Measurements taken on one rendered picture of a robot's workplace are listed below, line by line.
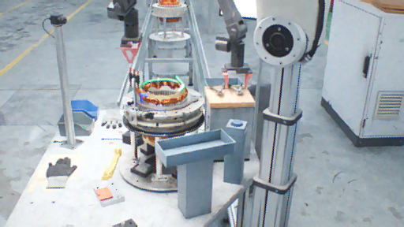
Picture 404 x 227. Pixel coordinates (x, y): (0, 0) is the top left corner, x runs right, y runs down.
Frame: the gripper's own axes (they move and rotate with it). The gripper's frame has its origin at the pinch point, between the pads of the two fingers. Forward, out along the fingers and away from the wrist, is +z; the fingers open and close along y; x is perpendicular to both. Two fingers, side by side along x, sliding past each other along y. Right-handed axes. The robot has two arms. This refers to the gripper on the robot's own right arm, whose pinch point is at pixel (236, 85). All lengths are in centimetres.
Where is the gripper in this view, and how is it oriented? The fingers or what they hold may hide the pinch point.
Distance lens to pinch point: 177.4
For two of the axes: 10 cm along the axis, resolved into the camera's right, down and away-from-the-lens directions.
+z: -0.1, 9.0, 4.4
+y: -9.9, 0.5, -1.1
